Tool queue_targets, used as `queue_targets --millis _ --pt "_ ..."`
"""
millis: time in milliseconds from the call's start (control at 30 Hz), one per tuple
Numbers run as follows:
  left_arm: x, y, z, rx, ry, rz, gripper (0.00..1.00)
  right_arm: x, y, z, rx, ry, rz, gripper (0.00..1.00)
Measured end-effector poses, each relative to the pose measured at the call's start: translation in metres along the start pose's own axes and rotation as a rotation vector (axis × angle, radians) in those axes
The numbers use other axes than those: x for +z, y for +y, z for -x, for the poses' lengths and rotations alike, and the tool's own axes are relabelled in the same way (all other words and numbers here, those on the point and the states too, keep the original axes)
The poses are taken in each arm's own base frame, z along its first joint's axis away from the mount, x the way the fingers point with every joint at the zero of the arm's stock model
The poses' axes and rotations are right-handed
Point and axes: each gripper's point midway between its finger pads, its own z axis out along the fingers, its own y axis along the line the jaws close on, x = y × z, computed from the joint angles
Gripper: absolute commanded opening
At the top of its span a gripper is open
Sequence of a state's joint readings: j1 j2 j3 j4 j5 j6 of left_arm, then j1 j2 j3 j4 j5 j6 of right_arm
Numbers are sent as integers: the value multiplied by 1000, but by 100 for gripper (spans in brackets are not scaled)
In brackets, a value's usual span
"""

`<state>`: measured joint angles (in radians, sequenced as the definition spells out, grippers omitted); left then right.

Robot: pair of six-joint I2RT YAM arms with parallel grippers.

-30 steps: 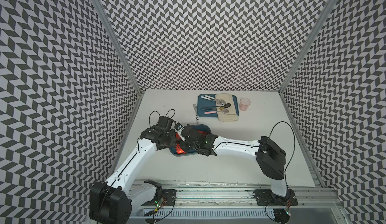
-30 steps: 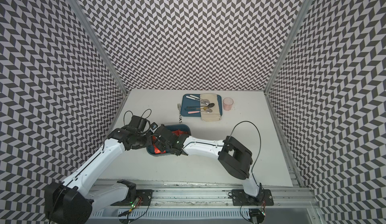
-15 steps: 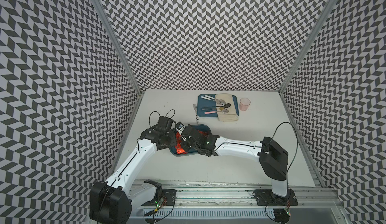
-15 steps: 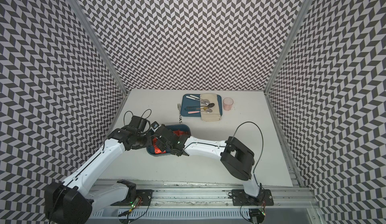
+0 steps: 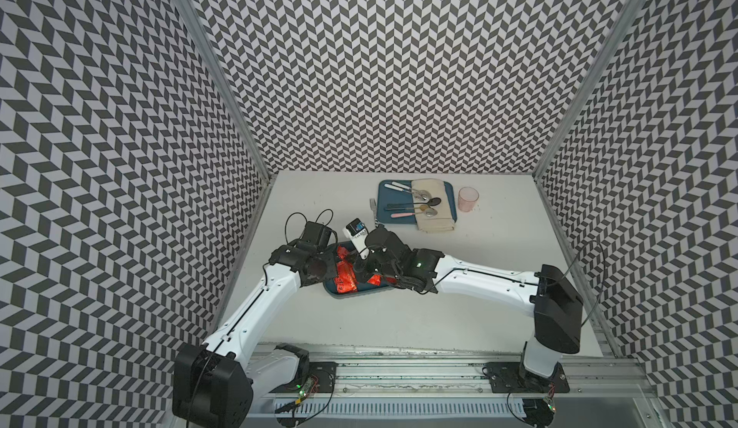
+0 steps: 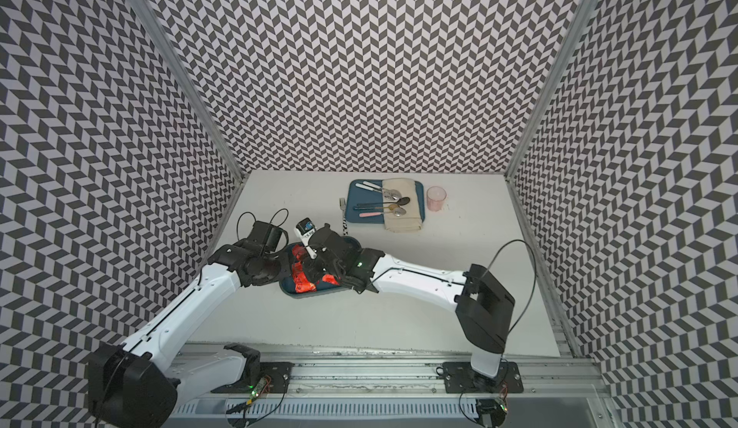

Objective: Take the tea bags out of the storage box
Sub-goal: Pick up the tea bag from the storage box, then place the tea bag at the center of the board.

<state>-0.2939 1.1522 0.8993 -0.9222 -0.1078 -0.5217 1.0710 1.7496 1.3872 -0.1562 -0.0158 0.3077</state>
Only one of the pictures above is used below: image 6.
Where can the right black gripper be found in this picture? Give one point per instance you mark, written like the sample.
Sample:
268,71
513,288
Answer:
313,272

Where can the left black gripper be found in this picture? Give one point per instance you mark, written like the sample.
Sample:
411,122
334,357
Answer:
258,282

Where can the red tea bag three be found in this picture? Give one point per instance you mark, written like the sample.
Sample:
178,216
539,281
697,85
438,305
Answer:
328,281

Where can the teal plastic storage box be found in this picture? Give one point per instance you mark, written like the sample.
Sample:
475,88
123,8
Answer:
287,286

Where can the red tea bag one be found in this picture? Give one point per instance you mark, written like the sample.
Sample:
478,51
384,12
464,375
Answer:
300,280

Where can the red tea bag two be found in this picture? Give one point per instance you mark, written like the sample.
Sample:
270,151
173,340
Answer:
299,253

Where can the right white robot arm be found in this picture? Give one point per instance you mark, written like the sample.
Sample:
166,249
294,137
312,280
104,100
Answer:
482,305

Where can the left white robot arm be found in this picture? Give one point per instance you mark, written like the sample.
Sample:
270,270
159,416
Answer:
135,385

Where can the teal cutlery tray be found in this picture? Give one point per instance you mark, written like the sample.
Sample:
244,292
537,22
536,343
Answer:
357,196

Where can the beige folded cloth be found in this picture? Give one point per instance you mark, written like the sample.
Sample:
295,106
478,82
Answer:
412,220

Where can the pink translucent cup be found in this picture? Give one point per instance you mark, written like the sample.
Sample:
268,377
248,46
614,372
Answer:
435,198

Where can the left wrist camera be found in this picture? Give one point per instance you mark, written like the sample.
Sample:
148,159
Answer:
266,235

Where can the cow pattern handle fork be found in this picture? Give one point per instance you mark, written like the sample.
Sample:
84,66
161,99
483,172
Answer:
343,209

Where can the pink handle spoon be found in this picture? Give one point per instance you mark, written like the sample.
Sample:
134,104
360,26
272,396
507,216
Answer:
390,210

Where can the white handle spoon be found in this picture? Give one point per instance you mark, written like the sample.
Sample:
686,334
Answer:
393,195

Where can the dark green handle spoon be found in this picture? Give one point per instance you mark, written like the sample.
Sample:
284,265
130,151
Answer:
400,202

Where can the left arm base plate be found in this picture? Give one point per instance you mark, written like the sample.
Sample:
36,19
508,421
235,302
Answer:
274,377

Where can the aluminium front rail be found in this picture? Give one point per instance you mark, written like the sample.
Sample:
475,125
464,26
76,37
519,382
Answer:
374,387

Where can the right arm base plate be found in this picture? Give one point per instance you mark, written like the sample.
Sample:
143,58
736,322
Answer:
459,377

